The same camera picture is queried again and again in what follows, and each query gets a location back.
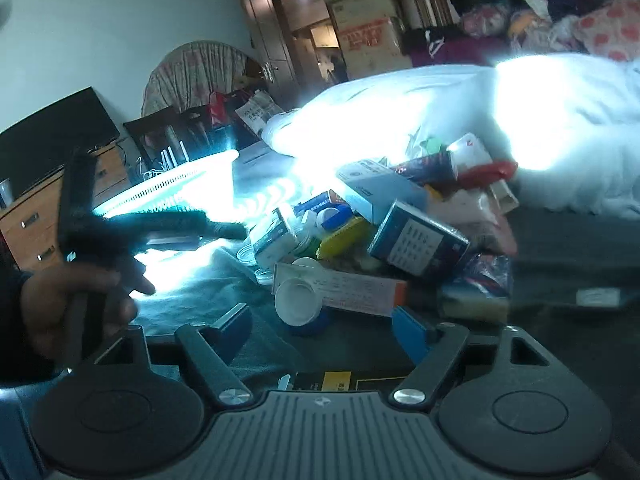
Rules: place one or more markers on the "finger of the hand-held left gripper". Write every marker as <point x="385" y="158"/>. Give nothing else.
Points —
<point x="190" y="225"/>

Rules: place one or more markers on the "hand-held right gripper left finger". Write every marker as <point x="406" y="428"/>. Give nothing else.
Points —
<point x="232" y="332"/>

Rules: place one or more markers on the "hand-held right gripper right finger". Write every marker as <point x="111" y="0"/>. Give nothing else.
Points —
<point x="410" y="332"/>

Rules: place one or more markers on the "teal plastic basket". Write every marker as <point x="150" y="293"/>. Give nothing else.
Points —
<point x="165" y="185"/>

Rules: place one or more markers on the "long white box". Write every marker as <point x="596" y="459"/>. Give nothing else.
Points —
<point x="350" y="290"/>

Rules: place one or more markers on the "blue tissue packet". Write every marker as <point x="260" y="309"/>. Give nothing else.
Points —
<point x="477" y="285"/>

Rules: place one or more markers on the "dark blue box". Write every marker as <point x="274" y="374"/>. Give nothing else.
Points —
<point x="417" y="240"/>

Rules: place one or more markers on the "person's left forearm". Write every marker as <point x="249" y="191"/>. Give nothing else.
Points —
<point x="12" y="325"/>

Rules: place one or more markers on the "person's left hand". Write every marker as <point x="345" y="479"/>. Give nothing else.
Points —
<point x="50" y="305"/>

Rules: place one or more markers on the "wooden dresser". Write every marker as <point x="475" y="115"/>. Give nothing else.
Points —
<point x="60" y="210"/>

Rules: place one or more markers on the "white router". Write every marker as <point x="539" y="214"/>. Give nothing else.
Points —
<point x="172" y="157"/>

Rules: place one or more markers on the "clear plastic cap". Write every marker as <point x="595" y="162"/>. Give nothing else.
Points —
<point x="252" y="257"/>

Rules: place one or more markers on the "black television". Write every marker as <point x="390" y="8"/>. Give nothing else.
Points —
<point x="50" y="140"/>

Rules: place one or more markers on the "white green medicine box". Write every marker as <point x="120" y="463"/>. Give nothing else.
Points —
<point x="272" y="240"/>

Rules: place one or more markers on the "black yellow box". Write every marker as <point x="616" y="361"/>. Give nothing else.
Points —
<point x="340" y="381"/>

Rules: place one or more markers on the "dark wooden chair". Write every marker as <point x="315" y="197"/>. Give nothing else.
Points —
<point x="160" y="130"/>

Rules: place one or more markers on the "red bag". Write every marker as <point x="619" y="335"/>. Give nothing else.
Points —
<point x="217" y="107"/>

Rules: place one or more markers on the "blue white small box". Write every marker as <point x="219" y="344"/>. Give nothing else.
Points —
<point x="315" y="204"/>

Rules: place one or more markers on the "white printed bag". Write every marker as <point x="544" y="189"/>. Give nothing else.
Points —
<point x="257" y="110"/>

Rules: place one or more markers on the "small white cap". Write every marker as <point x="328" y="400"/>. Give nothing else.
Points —
<point x="332" y="217"/>

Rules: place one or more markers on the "light blue white box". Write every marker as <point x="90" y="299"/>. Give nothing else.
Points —
<point x="380" y="190"/>

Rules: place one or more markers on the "dark red printed can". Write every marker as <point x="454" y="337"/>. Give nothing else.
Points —
<point x="425" y="167"/>

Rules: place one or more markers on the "small open cardboard box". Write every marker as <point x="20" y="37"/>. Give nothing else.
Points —
<point x="506" y="195"/>

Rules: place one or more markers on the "red snack packet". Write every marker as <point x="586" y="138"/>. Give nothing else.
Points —
<point x="487" y="174"/>

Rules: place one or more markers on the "black object white label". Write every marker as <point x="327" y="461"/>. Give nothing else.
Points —
<point x="597" y="297"/>

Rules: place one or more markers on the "white red box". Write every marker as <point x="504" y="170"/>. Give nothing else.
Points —
<point x="470" y="149"/>

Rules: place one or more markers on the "brown wooden door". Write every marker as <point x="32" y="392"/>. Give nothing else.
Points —
<point x="265" y="25"/>

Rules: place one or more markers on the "white duvet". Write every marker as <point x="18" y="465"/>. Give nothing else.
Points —
<point x="500" y="120"/>

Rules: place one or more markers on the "plain cardboard box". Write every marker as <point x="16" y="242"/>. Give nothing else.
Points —
<point x="375" y="66"/>

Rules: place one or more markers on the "red printed cardboard box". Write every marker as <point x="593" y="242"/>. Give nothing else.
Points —
<point x="370" y="35"/>

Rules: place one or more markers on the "maroon garment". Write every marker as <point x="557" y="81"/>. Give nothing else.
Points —
<point x="445" y="47"/>

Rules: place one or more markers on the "pile of clothes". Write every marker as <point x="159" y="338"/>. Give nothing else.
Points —
<point x="540" y="5"/>

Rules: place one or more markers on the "red dotted pillow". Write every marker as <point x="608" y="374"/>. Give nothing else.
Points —
<point x="607" y="30"/>

